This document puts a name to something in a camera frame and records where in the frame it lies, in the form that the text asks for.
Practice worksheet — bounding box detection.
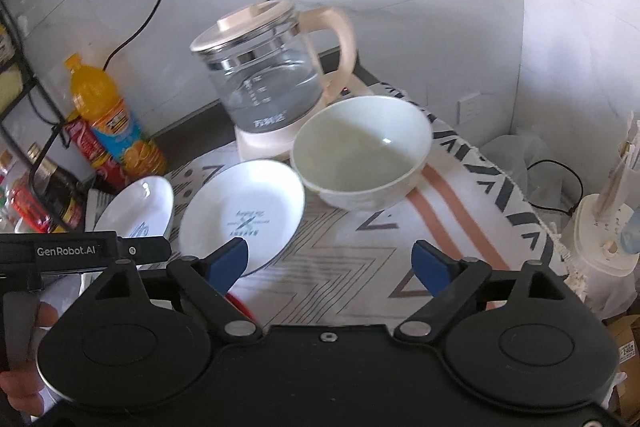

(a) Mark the black metal rack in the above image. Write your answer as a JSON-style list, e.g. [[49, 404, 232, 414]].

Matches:
[[0, 0, 97, 234]]

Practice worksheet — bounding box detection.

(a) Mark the white wall socket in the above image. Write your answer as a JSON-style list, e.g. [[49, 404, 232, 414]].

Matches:
[[457, 92, 484, 126]]

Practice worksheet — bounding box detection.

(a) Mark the orange juice bottle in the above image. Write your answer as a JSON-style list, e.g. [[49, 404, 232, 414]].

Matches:
[[63, 53, 168, 178]]

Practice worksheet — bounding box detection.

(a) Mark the clear plastic bag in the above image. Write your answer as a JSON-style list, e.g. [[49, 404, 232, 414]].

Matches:
[[479, 127, 587, 219]]

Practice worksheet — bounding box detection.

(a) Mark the bundle of pale sticks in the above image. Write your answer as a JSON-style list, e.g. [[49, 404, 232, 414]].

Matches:
[[597, 111, 640, 219]]

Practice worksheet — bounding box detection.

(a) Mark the white printed plate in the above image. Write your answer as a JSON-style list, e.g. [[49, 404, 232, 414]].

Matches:
[[93, 176, 175, 239], [179, 159, 306, 279]]

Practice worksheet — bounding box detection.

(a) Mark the glass kettle with cream lid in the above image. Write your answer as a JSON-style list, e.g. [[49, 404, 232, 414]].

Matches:
[[190, 0, 359, 136]]

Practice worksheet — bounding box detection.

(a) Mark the red flat object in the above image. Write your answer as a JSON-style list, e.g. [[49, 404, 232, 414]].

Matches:
[[224, 291, 257, 320]]

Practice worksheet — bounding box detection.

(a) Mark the red labelled bottle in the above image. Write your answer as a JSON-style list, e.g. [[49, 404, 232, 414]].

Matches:
[[9, 183, 55, 234]]

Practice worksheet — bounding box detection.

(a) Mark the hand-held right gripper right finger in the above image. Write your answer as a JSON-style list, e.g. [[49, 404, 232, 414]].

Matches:
[[394, 241, 571, 343]]

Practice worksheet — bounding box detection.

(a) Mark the dark sauce bottle yellow label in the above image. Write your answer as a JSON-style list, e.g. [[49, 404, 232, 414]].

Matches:
[[26, 143, 87, 229]]

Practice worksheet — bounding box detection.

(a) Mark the white utensil holder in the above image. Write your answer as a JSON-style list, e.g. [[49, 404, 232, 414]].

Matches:
[[570, 194, 640, 279]]

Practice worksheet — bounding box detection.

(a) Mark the person's left hand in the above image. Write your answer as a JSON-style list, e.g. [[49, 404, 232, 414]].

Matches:
[[0, 303, 60, 416]]

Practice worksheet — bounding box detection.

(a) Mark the patterned white tablecloth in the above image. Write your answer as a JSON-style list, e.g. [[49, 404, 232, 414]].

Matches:
[[85, 82, 587, 329]]

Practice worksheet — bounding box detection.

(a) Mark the thin black cable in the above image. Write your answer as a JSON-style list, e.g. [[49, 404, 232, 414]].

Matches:
[[528, 160, 585, 215]]

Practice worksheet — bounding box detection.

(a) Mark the yellow sponge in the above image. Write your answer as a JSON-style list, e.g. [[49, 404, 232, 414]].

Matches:
[[0, 67, 24, 114]]

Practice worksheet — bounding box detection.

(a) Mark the brown cardboard box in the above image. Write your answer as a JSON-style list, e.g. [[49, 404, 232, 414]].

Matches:
[[604, 314, 640, 427]]

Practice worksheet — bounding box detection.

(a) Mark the red soda can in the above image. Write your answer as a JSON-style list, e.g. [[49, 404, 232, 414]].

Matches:
[[92, 152, 132, 194], [65, 118, 109, 168]]

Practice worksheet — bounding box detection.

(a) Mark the cream kettle base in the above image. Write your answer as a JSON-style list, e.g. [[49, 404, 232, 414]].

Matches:
[[235, 74, 375, 160]]

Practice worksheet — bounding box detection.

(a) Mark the white ceramic bowl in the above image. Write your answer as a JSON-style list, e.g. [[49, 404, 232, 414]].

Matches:
[[291, 96, 434, 212]]

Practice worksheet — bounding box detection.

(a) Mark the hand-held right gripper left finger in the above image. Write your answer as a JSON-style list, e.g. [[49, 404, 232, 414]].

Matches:
[[92, 237, 263, 343]]

